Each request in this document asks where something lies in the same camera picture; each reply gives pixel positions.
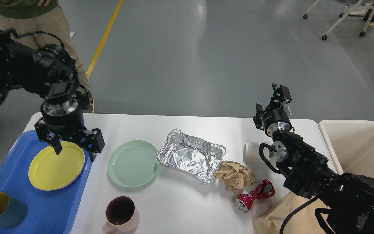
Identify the crushed red can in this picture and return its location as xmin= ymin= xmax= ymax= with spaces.
xmin=233 ymin=179 xmax=275 ymax=212

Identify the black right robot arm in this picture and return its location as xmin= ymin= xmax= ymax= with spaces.
xmin=253 ymin=83 xmax=374 ymax=234

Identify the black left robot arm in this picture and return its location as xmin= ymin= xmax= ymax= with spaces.
xmin=0 ymin=29 xmax=105 ymax=162

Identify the person in khaki trousers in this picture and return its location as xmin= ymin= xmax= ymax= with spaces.
xmin=0 ymin=0 xmax=95 ymax=113

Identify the mint green plate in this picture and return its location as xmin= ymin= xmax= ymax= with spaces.
xmin=107 ymin=140 xmax=159 ymax=188

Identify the aluminium foil tray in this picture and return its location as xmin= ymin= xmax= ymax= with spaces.
xmin=156 ymin=129 xmax=227 ymax=185

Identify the teal yellow cup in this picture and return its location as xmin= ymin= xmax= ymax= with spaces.
xmin=0 ymin=191 xmax=27 ymax=228

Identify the pink mug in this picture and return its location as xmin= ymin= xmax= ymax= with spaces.
xmin=101 ymin=196 xmax=140 ymax=234

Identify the yellow plate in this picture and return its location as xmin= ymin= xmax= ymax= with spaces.
xmin=28 ymin=142 xmax=86 ymax=191

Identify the crumpled brown paper ball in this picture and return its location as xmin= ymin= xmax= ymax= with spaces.
xmin=214 ymin=160 xmax=259 ymax=195

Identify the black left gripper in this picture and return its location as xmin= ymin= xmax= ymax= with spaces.
xmin=34 ymin=97 xmax=105 ymax=162

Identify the beige plastic bin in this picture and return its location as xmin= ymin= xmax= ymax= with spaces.
xmin=318 ymin=120 xmax=374 ymax=178

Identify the brown paper bag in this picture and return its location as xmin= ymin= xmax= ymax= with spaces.
xmin=253 ymin=192 xmax=328 ymax=234

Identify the white paper cup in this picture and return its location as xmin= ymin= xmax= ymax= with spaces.
xmin=243 ymin=142 xmax=261 ymax=160

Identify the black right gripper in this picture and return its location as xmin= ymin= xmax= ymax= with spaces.
xmin=253 ymin=83 xmax=293 ymax=132

